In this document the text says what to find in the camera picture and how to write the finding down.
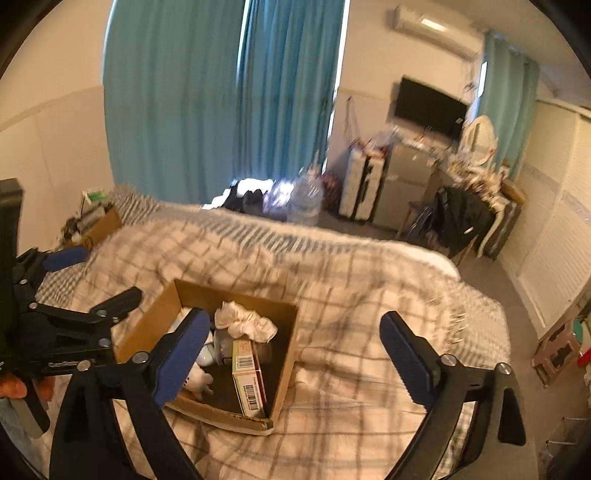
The green white carton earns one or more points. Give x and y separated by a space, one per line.
94 197

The dark patterned bag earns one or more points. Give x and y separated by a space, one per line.
332 191

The clear plastic bag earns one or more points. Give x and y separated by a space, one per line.
385 138

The black clothes pile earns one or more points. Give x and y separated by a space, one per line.
247 198

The large cardboard box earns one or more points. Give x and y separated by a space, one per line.
281 369

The chair with black jacket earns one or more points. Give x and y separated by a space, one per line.
461 221

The white rounded object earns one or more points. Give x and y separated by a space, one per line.
201 374

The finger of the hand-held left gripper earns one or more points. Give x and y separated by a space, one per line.
67 258
115 302

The white hard suitcase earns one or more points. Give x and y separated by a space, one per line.
360 184

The large clear water bottle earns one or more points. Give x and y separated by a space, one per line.
305 198

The white air conditioner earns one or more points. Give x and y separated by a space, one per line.
434 27

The white louvred wardrobe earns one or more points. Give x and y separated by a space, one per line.
554 221

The white cloth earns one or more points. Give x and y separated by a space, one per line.
244 321

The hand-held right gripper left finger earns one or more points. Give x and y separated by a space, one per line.
182 360

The beige medicine box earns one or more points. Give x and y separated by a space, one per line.
247 374

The grey tissue pack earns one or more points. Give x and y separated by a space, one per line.
224 346

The white oval vanity mirror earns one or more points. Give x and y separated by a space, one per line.
478 138

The plaid beige blanket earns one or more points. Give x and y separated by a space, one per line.
346 300

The pleated teal curtain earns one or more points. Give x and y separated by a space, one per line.
286 92

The person's left hand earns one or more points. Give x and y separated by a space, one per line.
14 387

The black wall television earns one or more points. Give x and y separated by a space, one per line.
429 106

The grey mini fridge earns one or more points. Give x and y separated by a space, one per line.
401 184

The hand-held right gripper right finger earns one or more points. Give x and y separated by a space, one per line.
406 360

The dark brown suitcase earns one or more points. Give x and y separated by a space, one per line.
503 230

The wide teal curtain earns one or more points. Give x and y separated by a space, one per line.
171 92

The narrow teal curtain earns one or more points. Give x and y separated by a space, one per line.
510 106

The small brown cardboard box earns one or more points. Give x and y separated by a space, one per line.
101 228

